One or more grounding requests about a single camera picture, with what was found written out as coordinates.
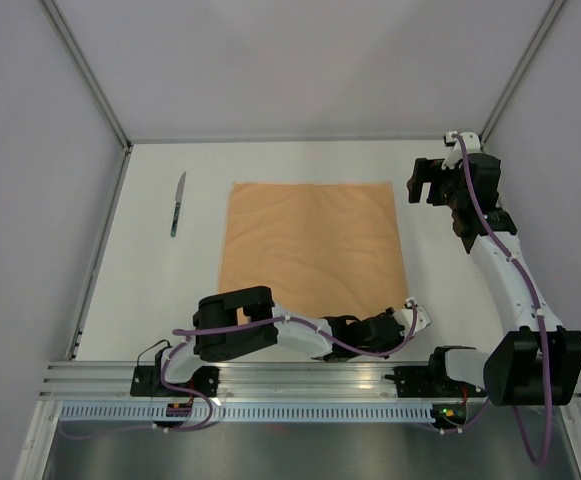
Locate peach cloth napkin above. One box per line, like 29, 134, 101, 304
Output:
218, 182, 409, 319

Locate knife with dark handle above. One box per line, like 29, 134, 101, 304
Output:
170, 171, 187, 238

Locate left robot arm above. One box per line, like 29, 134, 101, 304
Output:
153, 286, 417, 396

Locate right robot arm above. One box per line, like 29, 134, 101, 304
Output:
407, 153, 581, 406

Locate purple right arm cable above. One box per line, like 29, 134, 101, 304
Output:
429, 133, 551, 469

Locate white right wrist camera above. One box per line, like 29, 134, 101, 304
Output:
442, 131, 482, 169

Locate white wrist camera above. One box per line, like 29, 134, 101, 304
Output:
442, 131, 482, 169
400, 297, 431, 334

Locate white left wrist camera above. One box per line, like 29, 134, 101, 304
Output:
400, 297, 431, 334

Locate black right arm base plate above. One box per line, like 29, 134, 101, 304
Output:
383, 366, 486, 399

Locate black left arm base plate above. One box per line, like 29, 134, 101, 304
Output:
129, 364, 221, 399

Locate back aluminium frame rail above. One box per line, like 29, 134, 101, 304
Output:
129, 133, 443, 145

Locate aluminium frame rail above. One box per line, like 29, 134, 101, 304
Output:
129, 133, 443, 145
39, 360, 581, 401

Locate white slotted cable duct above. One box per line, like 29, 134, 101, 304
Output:
59, 401, 433, 423

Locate aluminium front frame rail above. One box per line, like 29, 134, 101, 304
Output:
39, 360, 581, 401

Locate left aluminium corner post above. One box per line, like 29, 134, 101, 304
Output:
38, 0, 132, 152

